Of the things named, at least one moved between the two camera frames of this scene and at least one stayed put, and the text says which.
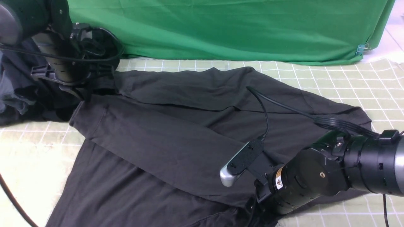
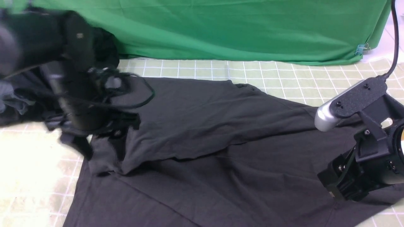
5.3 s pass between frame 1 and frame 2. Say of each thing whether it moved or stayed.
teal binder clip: stayed
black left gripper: moved
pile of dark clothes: stayed
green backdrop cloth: stayed
